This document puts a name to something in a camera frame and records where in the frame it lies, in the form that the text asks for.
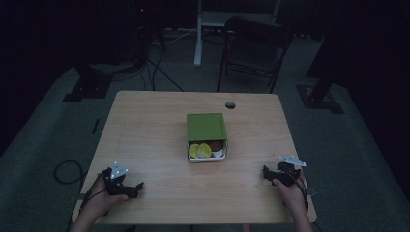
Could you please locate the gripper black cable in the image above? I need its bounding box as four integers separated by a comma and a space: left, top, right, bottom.
77, 173, 108, 212
289, 173, 311, 215

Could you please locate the black folding chair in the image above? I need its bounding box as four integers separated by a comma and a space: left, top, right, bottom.
216, 16, 295, 95

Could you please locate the looped black cable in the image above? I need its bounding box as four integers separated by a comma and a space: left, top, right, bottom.
52, 159, 86, 186

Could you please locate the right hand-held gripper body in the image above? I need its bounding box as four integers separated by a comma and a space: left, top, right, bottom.
272, 155, 308, 189

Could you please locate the person's left hand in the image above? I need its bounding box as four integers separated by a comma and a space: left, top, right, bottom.
78, 178, 130, 220

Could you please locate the green box lid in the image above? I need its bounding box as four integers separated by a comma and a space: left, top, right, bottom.
186, 112, 228, 143

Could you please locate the white box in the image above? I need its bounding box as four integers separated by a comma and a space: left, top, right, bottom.
187, 138, 229, 163

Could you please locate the brown and white toy food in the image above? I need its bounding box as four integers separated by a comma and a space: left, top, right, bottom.
207, 140, 225, 159

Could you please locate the black floor cable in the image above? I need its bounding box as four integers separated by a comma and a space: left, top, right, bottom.
145, 44, 186, 93

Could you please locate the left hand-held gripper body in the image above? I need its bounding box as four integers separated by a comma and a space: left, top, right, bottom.
102, 160, 140, 199

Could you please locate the black stand with base plate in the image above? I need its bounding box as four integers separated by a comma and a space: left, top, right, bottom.
62, 62, 114, 103
296, 0, 345, 115

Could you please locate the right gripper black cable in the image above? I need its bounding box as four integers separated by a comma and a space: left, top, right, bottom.
289, 173, 311, 215

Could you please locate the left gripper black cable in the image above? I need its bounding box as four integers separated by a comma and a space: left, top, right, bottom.
77, 173, 108, 212

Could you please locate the yellow round toy food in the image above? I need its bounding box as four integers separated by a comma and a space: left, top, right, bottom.
189, 143, 201, 160
197, 142, 214, 160

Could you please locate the white floor cable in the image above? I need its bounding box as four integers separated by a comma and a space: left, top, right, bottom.
150, 28, 198, 46

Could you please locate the person's right hand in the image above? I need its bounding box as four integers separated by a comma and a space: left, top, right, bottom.
272, 172, 308, 217

